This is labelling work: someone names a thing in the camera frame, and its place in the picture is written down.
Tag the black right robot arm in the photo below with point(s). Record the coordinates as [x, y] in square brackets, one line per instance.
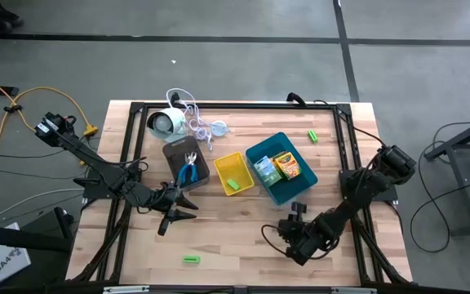
[361, 192]

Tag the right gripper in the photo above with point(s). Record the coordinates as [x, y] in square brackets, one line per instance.
[308, 232]

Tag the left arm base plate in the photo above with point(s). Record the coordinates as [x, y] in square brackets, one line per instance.
[92, 192]

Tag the black stand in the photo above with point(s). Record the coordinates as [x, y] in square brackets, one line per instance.
[14, 239]

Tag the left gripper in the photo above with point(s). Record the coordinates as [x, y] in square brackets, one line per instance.
[159, 200]

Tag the white metal bracket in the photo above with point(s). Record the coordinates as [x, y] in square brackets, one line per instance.
[127, 289]
[353, 290]

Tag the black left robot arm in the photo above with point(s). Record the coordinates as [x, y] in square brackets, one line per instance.
[96, 163]

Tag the white security camera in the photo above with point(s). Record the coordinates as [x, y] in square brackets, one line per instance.
[165, 122]

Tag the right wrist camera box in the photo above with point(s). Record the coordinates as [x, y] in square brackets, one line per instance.
[287, 228]

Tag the yellow green crayon box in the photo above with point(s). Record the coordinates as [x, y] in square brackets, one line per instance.
[288, 165]

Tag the green white pencil box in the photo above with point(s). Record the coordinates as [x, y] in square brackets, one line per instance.
[267, 171]

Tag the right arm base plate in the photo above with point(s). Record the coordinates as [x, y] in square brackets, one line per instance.
[386, 194]

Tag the green eraser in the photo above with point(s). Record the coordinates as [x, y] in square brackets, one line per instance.
[312, 136]
[233, 184]
[191, 259]

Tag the white round disc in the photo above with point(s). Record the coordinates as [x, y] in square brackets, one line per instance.
[220, 128]

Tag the dark grey plastic bin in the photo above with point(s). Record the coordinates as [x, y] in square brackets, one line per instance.
[171, 163]

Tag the black aluminium table frame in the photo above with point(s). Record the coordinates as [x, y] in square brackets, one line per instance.
[259, 106]

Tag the yellow plastic basket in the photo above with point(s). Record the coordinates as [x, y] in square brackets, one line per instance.
[239, 167]

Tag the teal plastic bin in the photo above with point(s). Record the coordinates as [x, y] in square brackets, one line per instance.
[300, 188]

